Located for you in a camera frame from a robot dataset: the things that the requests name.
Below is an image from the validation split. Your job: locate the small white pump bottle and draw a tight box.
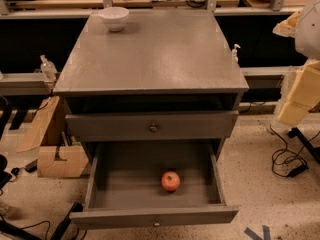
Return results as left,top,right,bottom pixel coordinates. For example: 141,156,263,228
231,44,241,63

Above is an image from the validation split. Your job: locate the black power strip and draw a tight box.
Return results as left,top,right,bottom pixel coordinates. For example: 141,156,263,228
50,202,83,240

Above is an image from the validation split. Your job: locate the clear pump bottle left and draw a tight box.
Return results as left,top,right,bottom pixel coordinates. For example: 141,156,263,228
40,55,57,81

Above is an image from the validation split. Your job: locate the red apple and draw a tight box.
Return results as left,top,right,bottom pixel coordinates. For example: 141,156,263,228
161,171,180,192

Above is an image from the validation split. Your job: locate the brown cardboard box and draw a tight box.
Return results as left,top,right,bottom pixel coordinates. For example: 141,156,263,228
37,146,88,178

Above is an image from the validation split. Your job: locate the open grey middle drawer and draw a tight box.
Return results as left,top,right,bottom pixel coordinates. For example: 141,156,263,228
70,140,239,230

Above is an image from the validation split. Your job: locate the black cable with adapter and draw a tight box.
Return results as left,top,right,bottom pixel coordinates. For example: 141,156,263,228
268,125,320,179

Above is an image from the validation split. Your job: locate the black stand leg right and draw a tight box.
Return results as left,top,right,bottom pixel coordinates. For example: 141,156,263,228
288,127,320,164

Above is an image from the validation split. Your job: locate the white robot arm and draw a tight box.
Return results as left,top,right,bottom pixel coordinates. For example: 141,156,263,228
273,0,320,126

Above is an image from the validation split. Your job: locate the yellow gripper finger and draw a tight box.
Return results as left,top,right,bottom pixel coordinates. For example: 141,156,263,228
277,61,320,126
272,11,301,38

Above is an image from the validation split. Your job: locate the grey wooden drawer cabinet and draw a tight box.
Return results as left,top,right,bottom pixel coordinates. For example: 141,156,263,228
54,9,248,153

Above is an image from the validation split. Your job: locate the closed grey top drawer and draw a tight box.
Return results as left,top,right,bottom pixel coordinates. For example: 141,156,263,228
66,111,238,142

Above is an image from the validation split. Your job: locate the white ceramic bowl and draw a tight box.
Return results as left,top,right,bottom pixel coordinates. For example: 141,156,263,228
98,7,129,31

